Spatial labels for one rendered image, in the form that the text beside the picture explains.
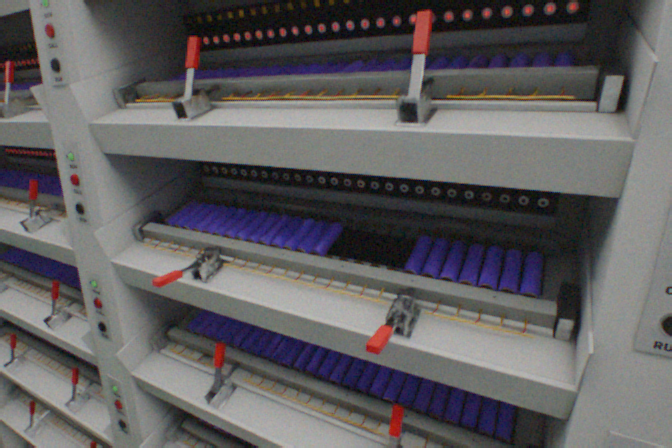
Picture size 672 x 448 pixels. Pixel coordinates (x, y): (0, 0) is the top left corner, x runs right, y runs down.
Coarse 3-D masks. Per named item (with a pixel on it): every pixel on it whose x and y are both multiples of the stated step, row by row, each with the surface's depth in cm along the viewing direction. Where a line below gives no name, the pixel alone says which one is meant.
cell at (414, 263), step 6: (420, 240) 47; (426, 240) 47; (420, 246) 46; (426, 246) 46; (414, 252) 45; (420, 252) 45; (426, 252) 46; (414, 258) 44; (420, 258) 45; (426, 258) 45; (408, 264) 44; (414, 264) 44; (420, 264) 44; (402, 270) 44; (414, 270) 43; (420, 270) 44
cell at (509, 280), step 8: (512, 256) 42; (520, 256) 42; (504, 264) 42; (512, 264) 41; (520, 264) 42; (504, 272) 41; (512, 272) 40; (520, 272) 41; (504, 280) 40; (512, 280) 39; (504, 288) 39; (512, 288) 39
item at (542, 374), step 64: (192, 192) 70; (320, 192) 57; (128, 256) 57; (576, 256) 43; (256, 320) 48; (320, 320) 42; (384, 320) 40; (448, 320) 39; (576, 320) 36; (448, 384) 38; (512, 384) 34; (576, 384) 31
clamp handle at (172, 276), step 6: (198, 258) 49; (198, 264) 49; (174, 270) 47; (180, 270) 47; (186, 270) 47; (192, 270) 48; (162, 276) 45; (168, 276) 45; (174, 276) 46; (180, 276) 46; (156, 282) 44; (162, 282) 44; (168, 282) 45
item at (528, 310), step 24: (168, 240) 57; (192, 240) 54; (216, 240) 53; (264, 264) 50; (288, 264) 48; (312, 264) 46; (336, 264) 45; (360, 264) 44; (384, 288) 42; (432, 288) 40; (456, 288) 39; (480, 288) 39; (432, 312) 39; (456, 312) 38; (480, 312) 38; (504, 312) 37; (528, 312) 36; (552, 312) 35; (528, 336) 35
